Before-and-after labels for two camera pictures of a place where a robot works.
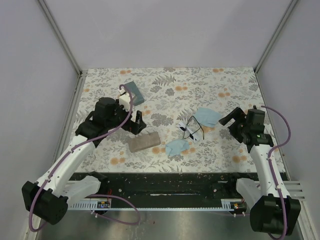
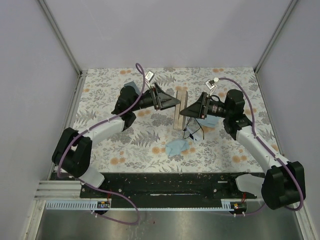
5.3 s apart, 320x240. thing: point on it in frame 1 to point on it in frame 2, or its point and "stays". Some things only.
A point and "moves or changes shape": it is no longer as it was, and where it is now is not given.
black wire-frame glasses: [191, 126] moves or changes shape
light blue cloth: [208, 117] stays
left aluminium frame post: [61, 36] stays
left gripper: [132, 122] to [155, 98]
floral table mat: [181, 107] stays
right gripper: [236, 122] to [205, 106]
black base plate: [134, 186] stays
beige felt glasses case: [144, 141] to [179, 118]
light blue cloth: [174, 147] stays
